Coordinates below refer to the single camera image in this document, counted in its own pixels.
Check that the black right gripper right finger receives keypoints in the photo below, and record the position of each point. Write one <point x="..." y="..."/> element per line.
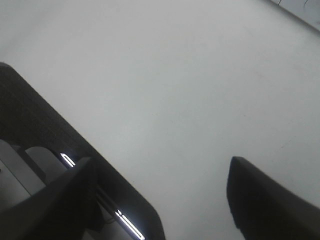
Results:
<point x="262" y="209"/>

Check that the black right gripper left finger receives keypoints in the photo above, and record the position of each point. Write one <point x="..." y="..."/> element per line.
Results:
<point x="60" y="211"/>

